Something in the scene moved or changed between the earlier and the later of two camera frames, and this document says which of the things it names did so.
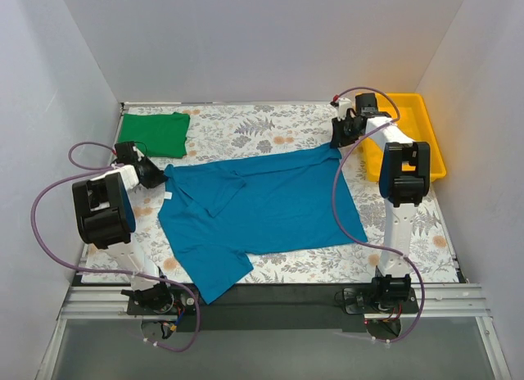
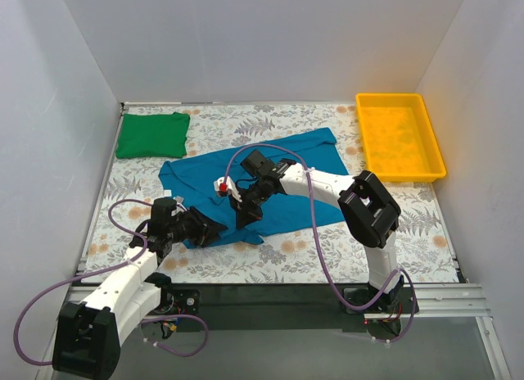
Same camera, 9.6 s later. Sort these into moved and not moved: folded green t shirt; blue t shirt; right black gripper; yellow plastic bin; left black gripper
Moved: left black gripper; blue t shirt; right black gripper
Not moved: yellow plastic bin; folded green t shirt
